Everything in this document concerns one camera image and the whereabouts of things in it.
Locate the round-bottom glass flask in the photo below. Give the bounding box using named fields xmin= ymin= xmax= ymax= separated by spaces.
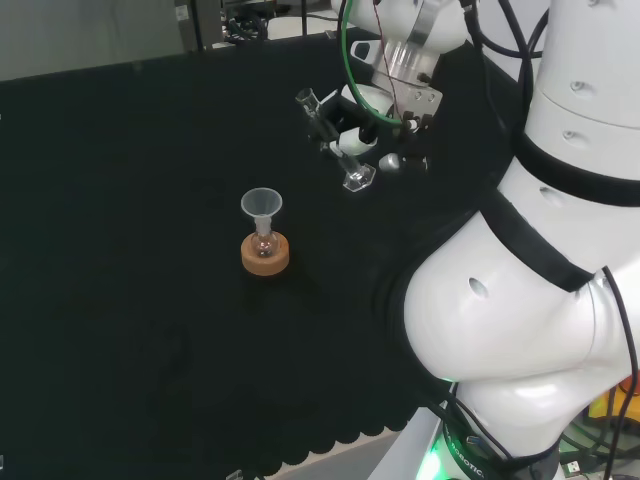
xmin=251 ymin=224 xmax=279 ymax=259

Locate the green cable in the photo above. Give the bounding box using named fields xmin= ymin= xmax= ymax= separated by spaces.
xmin=338 ymin=0 xmax=404 ymax=126

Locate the clear glass graduated cylinder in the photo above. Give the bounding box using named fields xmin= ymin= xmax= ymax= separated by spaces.
xmin=294 ymin=87 xmax=377 ymax=194

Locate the clear plastic funnel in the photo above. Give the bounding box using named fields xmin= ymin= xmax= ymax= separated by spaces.
xmin=240 ymin=187 xmax=284 ymax=232

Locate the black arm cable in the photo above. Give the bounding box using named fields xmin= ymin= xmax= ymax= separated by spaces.
xmin=462 ymin=0 xmax=551 ymax=109

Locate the cork ring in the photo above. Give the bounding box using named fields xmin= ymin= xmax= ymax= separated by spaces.
xmin=240 ymin=234 xmax=291 ymax=276

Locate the yellow stop button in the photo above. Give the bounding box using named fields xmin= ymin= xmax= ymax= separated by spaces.
xmin=587 ymin=384 xmax=640 ymax=426

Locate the black cloth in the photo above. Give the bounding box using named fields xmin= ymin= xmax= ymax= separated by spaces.
xmin=0 ymin=24 xmax=531 ymax=476

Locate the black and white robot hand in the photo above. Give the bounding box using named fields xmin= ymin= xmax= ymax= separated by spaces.
xmin=319 ymin=83 xmax=445 ymax=175

